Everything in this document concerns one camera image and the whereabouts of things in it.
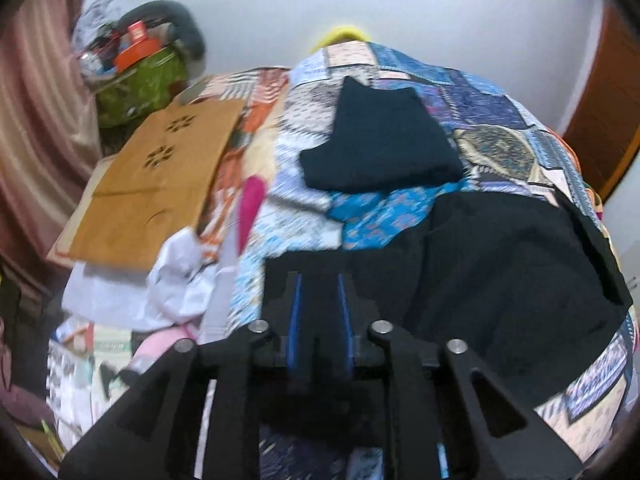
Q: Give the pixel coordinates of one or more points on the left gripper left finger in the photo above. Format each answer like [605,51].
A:
[193,400]

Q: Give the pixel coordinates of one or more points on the brown wooden door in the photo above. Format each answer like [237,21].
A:
[604,130]

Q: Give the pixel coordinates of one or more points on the dark black pants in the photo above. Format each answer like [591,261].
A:
[531,286]

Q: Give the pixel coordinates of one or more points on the folded dark teal garment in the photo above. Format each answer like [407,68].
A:
[381,140]

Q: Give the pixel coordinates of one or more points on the pink cloth strip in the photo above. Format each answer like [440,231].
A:
[253,193]

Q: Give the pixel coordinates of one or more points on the grey neck pillow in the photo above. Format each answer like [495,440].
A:
[181,24]

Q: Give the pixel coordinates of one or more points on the orange box in bag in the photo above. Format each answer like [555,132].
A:
[136,44]

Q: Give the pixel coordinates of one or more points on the striped pink curtain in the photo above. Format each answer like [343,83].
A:
[49,134]

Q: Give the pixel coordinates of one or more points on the blue patchwork bedspread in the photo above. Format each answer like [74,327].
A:
[307,409]

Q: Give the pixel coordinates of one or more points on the yellow curved tube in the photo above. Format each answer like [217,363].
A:
[340,34]

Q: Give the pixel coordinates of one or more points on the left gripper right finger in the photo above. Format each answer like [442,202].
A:
[437,410]

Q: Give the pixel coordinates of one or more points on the brown cardboard box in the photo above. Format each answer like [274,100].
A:
[155,186]

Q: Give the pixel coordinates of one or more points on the white crumpled cloth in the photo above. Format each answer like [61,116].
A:
[175,291]

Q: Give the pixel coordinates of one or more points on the green fabric bag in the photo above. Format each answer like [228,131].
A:
[141,89]

